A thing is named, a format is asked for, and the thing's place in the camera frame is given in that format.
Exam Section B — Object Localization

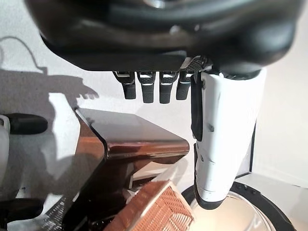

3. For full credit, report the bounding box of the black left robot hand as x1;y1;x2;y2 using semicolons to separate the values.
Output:
23;0;303;210

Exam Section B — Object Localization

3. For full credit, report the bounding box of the round glass washer door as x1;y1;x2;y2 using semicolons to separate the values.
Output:
180;180;299;231

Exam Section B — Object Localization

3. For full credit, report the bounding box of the brown glossy stool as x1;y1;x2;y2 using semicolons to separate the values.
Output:
62;107;190;231

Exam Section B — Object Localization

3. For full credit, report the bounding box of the woven wicker laundry basket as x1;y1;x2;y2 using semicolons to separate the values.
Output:
112;180;195;231

